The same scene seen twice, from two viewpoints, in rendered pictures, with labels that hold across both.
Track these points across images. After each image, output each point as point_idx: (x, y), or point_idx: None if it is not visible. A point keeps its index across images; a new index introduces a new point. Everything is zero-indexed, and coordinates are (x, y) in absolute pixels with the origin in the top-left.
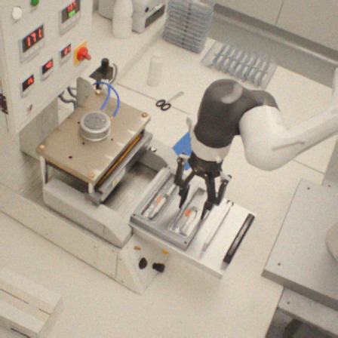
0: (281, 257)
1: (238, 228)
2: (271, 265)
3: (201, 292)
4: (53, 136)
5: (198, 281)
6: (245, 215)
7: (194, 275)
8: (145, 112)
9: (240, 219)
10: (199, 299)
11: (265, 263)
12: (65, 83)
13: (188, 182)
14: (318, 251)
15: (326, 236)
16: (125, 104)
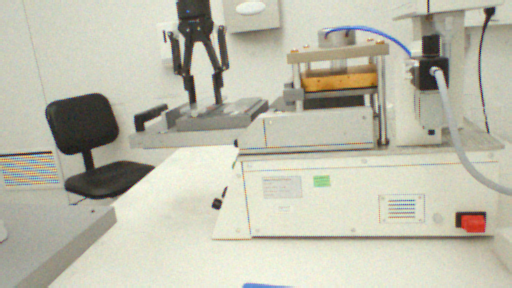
0: (86, 216)
1: (152, 127)
2: (103, 209)
3: (188, 197)
4: (373, 41)
5: (192, 202)
6: (143, 132)
7: (199, 203)
8: (295, 49)
9: (150, 130)
10: (189, 194)
11: (108, 230)
12: (403, 3)
13: (217, 115)
14: (27, 228)
15: (0, 242)
16: (330, 49)
